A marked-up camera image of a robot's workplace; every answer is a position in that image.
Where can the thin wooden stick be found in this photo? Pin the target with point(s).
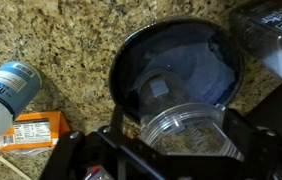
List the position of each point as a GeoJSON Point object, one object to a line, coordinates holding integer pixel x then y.
{"type": "Point", "coordinates": [12, 166]}

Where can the white pump bottle blue label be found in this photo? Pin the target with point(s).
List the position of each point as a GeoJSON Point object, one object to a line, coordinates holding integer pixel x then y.
{"type": "Point", "coordinates": [7, 93]}

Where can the clear jar with blue lid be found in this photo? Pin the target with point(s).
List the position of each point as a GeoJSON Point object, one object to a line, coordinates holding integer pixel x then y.
{"type": "Point", "coordinates": [271, 33]}

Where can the black bowl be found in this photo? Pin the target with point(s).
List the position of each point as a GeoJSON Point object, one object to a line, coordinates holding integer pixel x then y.
{"type": "Point", "coordinates": [137, 66]}

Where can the clear plastic blender cup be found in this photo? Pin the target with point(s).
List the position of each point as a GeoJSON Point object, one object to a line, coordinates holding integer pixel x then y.
{"type": "Point", "coordinates": [184, 126]}

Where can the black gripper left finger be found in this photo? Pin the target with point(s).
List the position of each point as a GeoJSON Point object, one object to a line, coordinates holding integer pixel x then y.
{"type": "Point", "coordinates": [116, 118]}

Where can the orange cardboard box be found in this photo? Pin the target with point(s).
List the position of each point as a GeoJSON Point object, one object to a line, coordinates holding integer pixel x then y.
{"type": "Point", "coordinates": [31, 131]}

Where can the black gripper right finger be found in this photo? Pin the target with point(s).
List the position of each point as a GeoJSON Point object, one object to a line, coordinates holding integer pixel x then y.
{"type": "Point", "coordinates": [232, 121]}

